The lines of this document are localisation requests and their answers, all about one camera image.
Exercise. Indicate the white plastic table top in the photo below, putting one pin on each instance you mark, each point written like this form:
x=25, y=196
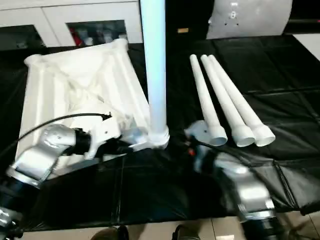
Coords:
x=75, y=85

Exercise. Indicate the white plastic table leg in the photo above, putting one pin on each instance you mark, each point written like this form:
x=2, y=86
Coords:
x=155, y=65
x=207, y=95
x=225, y=95
x=240, y=95

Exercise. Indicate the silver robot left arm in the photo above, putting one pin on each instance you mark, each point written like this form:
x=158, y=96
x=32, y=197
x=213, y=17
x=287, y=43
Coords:
x=45, y=155

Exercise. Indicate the black work mat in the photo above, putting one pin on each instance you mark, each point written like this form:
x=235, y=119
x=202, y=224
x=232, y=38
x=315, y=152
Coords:
x=165, y=195

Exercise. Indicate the cluster of small bottles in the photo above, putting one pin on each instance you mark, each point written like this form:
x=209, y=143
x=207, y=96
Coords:
x=97, y=35

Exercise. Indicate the black cabinet with yellow label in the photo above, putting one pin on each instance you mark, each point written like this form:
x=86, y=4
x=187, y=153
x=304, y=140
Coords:
x=185, y=20

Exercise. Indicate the white cushion with badge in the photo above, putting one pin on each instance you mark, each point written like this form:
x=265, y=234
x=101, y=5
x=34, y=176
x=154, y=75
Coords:
x=250, y=17

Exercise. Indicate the white cabinet with glass doors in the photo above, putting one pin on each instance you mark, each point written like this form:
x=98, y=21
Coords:
x=45, y=15

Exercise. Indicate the white flat board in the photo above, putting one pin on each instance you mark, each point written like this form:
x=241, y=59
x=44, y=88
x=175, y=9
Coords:
x=310, y=45

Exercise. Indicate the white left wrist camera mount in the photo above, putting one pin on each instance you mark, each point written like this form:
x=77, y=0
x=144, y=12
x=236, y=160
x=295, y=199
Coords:
x=106, y=134

